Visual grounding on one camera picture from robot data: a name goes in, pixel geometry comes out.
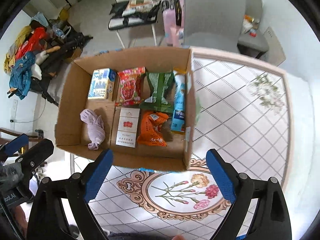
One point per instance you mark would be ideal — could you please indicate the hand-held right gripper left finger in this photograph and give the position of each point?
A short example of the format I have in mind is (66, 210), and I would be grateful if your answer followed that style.
(98, 177)

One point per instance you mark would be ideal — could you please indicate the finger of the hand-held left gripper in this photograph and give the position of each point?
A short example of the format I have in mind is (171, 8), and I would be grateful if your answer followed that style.
(37, 153)
(15, 143)

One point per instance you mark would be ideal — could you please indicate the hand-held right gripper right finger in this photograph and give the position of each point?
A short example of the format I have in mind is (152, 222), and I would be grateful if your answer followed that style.
(221, 177)

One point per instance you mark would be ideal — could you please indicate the cardboard box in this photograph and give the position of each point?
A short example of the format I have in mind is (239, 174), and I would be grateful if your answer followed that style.
(72, 120)

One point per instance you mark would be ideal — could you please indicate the purple cloth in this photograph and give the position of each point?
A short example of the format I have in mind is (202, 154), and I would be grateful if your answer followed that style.
(93, 127)

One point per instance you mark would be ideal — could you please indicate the white cigarette box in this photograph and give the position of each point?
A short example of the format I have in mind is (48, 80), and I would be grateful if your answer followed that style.
(127, 127)

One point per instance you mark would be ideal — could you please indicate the orange snack packet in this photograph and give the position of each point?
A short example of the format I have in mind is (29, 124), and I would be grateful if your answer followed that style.
(151, 130)

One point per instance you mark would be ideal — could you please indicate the slim blue tissue packet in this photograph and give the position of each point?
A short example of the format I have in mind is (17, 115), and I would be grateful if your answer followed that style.
(178, 100)

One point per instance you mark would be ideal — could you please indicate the white blue tissue pack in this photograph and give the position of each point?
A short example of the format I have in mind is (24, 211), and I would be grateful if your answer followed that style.
(101, 85)

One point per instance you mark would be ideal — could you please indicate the red snack packet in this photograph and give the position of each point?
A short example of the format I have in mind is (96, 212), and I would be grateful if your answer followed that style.
(130, 87)

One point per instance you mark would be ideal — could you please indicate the green snack packet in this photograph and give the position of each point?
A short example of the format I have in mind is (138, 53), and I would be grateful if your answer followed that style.
(157, 90)

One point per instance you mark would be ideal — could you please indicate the person's left forearm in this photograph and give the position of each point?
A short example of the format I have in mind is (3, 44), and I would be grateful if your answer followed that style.
(18, 218)

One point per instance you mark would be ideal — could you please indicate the dark wooden chair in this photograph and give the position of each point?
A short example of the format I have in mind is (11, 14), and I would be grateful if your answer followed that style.
(6, 133)

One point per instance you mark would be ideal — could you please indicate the floral printed tablecloth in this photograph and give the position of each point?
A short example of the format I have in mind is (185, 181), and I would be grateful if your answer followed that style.
(225, 120)

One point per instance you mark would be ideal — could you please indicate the blue garment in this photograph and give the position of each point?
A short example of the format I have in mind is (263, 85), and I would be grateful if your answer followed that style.
(22, 77)

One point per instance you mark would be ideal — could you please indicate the yellow garment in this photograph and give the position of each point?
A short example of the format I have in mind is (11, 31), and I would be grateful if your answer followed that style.
(11, 55)

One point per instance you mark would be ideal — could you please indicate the white plush toy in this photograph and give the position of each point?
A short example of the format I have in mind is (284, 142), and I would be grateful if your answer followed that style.
(40, 57)

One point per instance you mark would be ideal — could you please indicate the red plastic bag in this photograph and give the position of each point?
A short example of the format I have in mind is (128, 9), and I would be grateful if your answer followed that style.
(30, 42)

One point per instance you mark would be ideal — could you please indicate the black folding rack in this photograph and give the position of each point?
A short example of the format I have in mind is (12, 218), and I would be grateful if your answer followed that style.
(67, 43)

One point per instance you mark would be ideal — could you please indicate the light blue cloth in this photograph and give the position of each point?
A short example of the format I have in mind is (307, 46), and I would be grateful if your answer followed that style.
(40, 19)

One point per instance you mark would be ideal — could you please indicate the yellow bag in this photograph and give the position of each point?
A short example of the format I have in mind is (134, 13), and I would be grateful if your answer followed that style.
(63, 14)

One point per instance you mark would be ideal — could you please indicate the beige panel board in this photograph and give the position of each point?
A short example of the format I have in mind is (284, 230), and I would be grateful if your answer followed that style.
(273, 46)

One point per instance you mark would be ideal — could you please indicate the pink paper bag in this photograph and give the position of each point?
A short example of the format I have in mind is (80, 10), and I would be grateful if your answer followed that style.
(177, 37)

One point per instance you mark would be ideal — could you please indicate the pile of small packets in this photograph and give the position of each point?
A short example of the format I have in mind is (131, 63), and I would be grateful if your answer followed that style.
(250, 26)

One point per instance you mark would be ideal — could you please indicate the black bag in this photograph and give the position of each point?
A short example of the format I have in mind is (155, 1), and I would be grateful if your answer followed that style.
(135, 17)

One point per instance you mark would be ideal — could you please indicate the grey upholstered chair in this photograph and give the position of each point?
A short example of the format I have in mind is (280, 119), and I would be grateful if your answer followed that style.
(212, 12)
(253, 5)

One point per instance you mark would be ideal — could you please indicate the pink suitcase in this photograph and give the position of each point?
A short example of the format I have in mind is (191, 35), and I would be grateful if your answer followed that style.
(168, 17)

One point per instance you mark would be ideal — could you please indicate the stack of papers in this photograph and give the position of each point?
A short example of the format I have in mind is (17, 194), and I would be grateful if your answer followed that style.
(142, 4)

